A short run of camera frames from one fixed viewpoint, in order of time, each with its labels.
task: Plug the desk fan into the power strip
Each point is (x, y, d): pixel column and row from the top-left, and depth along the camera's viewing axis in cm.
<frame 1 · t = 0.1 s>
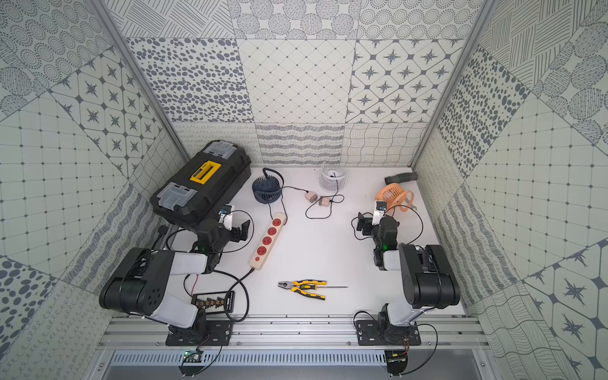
left hand: (231, 217, 94), fingers open
right hand: (370, 215, 95), fingers open
black yellow toolbox: (199, 191, 90), point 18 cm above the table
dark blue desk fan: (267, 189, 106), point 6 cm above the table
white desk fan: (332, 178, 110), point 7 cm above the table
orange desk fan: (396, 197, 96), point 12 cm above the table
dark grey pipe piece: (402, 177, 117), point 2 cm above the table
cream red power strip: (275, 228, 97), point 2 cm above the table
pink charger of blue fan: (311, 196, 109), point 2 cm above the table
pink charger of white fan: (324, 202, 107), point 2 cm above the table
yellow black pliers: (294, 286, 85), on the table
black screwdriver bit case: (214, 302, 80), on the table

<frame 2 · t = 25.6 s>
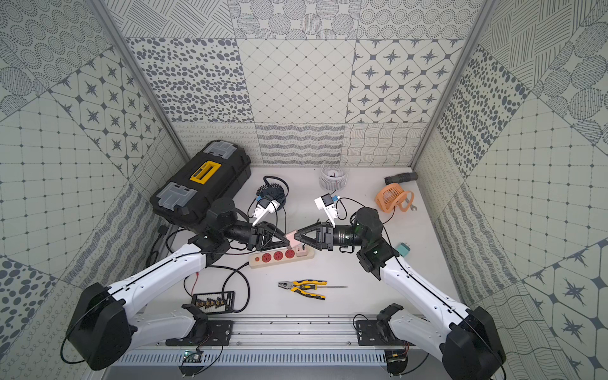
left hand: (285, 235, 65), fingers open
right hand: (296, 237, 64), fingers open
cream red power strip: (280, 257, 90), point 2 cm above the table
pink charger of blue fan: (292, 241, 63), point 30 cm above the table
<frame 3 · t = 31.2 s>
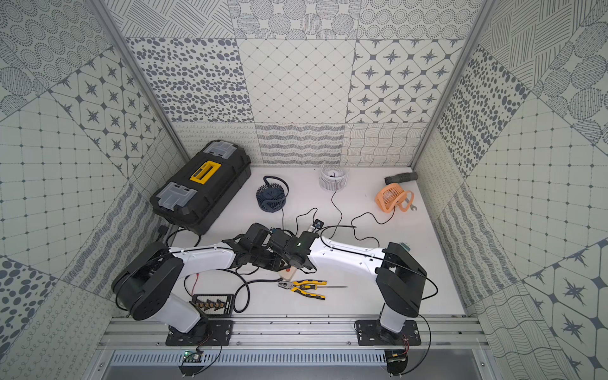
left hand: (286, 259, 87), fingers open
right hand: (301, 249, 83), fingers open
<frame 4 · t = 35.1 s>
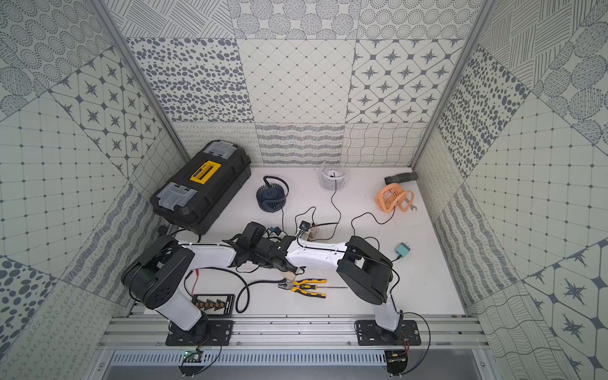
left hand: (287, 257, 88), fingers open
right hand: (299, 253, 89), fingers open
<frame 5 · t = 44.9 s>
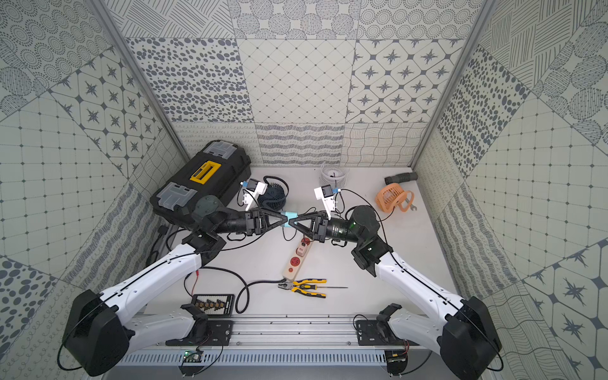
left hand: (282, 212, 63), fingers open
right hand: (290, 222, 64), fingers open
